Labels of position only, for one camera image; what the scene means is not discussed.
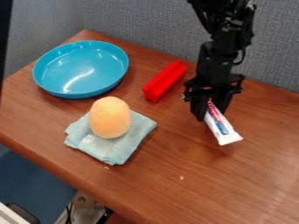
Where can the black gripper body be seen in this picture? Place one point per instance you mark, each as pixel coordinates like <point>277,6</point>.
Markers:
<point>214,75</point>

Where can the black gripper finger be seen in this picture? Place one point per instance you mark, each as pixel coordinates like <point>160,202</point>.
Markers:
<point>200,104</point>
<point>222,100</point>

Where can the white toothpaste tube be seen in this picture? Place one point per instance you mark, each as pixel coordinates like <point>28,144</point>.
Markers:
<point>220,126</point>

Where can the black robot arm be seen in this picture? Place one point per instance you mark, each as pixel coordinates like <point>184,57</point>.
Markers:
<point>228,20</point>

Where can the blue plastic plate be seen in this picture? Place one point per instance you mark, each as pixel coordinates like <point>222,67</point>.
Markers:
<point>81,69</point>

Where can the red plastic block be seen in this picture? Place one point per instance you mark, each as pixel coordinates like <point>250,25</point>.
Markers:
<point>161,84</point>

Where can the orange egg-shaped sponge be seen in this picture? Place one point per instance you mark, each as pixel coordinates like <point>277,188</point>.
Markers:
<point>110,117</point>

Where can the light blue folded cloth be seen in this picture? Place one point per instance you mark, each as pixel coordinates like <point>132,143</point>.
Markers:
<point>113,151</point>

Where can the objects under table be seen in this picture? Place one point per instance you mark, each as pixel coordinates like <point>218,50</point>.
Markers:
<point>82,211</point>

